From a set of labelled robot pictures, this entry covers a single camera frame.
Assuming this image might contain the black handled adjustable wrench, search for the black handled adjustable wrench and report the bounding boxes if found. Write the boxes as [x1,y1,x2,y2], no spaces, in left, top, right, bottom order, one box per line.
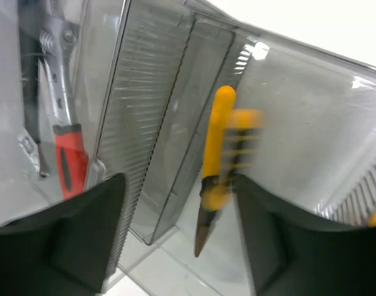
[17,1,49,179]

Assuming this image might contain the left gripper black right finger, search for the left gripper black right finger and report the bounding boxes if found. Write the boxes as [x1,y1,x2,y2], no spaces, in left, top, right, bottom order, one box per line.
[233,175,376,295]

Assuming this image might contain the red handled adjustable wrench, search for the red handled adjustable wrench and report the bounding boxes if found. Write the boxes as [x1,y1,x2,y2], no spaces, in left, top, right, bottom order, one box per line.
[39,1,88,200]

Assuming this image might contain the yellow black long-nose pliers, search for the yellow black long-nose pliers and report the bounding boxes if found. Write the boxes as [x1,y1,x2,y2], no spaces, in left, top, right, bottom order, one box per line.
[194,85,264,258]

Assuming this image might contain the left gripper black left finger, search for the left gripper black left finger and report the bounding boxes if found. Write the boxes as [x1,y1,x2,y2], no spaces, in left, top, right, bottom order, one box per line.
[0,173,126,295]

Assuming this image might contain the clear stacked plastic container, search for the clear stacked plastic container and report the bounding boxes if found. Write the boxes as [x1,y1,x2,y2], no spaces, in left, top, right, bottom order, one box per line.
[0,1,196,225]

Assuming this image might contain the clear plastic pull-out drawer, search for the clear plastic pull-out drawer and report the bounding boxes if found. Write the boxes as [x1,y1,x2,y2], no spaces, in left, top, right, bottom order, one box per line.
[120,8,376,244]

